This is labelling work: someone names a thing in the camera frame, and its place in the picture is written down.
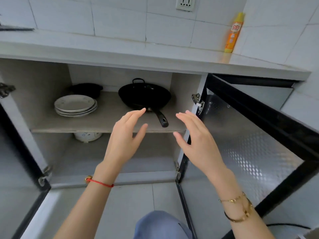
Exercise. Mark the person's left hand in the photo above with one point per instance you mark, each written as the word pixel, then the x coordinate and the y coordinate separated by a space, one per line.
pixel 121 144

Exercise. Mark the person's right hand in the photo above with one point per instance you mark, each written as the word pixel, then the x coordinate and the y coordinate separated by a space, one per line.
pixel 203 149

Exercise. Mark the glass wok lid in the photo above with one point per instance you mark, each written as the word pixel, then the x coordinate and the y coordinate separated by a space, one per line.
pixel 142 85

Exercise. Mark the person's blue trouser leg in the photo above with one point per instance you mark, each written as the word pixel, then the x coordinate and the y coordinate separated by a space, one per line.
pixel 159 226

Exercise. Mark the metal cabinet hinge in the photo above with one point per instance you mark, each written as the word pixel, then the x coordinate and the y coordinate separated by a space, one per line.
pixel 177 171
pixel 198 102
pixel 5 89
pixel 44 175

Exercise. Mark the person's right thumb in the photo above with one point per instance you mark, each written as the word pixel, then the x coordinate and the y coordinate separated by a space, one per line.
pixel 180 140

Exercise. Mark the person's left thumb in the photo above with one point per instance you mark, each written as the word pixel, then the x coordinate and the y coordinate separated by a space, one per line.
pixel 140 135

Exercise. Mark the person's right forearm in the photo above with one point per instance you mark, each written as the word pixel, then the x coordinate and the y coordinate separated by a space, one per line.
pixel 240 209

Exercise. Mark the black cooking pot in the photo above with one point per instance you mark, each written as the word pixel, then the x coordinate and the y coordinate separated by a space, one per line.
pixel 86 89

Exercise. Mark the white plate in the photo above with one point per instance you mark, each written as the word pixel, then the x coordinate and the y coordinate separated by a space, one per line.
pixel 74 103
pixel 93 108
pixel 92 111

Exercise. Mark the person's right middle finger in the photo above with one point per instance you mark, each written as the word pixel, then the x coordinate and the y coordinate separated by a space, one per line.
pixel 195 119

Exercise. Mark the grey cabinet shelf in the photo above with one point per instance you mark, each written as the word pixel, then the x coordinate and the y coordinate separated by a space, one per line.
pixel 104 116

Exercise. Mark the white wall socket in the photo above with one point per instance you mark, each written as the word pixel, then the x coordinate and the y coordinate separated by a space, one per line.
pixel 185 3

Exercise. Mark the white rice cooker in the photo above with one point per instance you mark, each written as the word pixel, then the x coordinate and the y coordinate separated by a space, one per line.
pixel 87 136

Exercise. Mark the orange spray bottle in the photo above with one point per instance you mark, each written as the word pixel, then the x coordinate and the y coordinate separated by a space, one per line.
pixel 233 34

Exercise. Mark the black framed metal cabinet door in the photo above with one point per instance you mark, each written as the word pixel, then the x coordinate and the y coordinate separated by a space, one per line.
pixel 15 171
pixel 249 151

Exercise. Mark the person's left forearm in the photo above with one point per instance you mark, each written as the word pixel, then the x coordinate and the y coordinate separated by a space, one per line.
pixel 86 209

